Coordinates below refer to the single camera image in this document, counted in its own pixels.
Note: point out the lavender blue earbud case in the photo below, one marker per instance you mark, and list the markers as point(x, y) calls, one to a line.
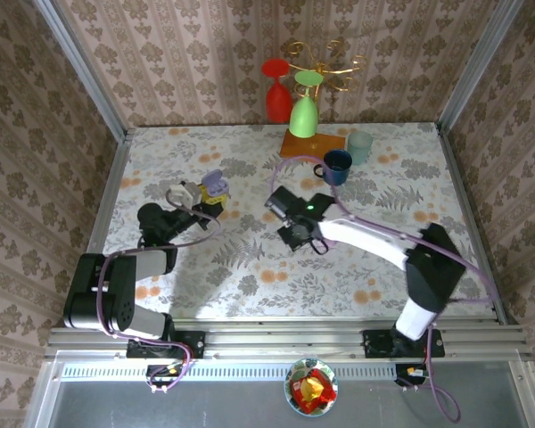
point(216, 183)

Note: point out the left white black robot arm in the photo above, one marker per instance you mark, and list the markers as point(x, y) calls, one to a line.
point(93, 290)

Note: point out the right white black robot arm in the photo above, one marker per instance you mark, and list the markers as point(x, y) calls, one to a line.
point(432, 272)

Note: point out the blue enamel mug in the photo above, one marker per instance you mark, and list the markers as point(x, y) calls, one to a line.
point(336, 176)

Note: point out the floral tablecloth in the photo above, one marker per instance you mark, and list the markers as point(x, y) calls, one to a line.
point(183, 147)

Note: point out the teal frosted tumbler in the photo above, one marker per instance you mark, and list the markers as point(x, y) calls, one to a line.
point(360, 151)

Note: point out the green wine glass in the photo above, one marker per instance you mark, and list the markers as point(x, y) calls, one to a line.
point(303, 118)

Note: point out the red wine glass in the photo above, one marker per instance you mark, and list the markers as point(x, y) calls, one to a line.
point(278, 104)

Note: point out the gold foil candy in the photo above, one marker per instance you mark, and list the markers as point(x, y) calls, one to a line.
point(311, 386)

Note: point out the patterned ceramic bowl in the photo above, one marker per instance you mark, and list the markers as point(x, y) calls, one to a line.
point(290, 394)

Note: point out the red foil candy wrapper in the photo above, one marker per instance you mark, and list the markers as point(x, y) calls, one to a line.
point(326, 394)

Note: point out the grey metal shelf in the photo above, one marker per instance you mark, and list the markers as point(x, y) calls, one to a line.
point(160, 410)

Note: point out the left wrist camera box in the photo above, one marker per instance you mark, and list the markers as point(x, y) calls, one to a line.
point(180, 194)

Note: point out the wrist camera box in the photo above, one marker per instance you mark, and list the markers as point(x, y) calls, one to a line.
point(180, 194)
point(283, 203)

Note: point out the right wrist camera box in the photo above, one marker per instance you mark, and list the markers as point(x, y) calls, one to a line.
point(283, 203)

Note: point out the aluminium table side rail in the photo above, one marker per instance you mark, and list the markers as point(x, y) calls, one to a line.
point(101, 223)
point(467, 200)

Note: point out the long aluminium mounting rail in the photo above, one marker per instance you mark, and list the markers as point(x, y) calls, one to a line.
point(285, 341)

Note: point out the aluminium frame post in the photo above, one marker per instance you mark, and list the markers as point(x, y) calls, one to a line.
point(87, 71)
point(477, 67)

